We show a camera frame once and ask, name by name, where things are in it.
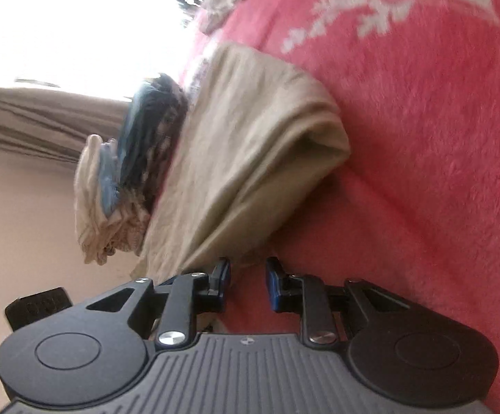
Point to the black chair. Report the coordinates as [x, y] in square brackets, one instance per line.
[34, 308]

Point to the light blue folded garment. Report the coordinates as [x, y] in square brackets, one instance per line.
[108, 185]

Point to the beige pants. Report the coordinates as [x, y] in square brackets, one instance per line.
[250, 146]

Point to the beige curtain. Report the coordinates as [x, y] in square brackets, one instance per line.
[38, 116]

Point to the cream folded clothes pile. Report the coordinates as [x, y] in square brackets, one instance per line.
[88, 207]

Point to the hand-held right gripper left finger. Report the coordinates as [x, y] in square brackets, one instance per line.
[226, 284]

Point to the stack of dark folded clothes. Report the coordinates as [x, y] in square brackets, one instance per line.
[146, 112]
[159, 155]

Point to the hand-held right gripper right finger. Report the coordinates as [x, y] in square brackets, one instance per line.
[271, 287]

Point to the pink floral blanket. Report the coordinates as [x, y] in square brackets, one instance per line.
[426, 159]

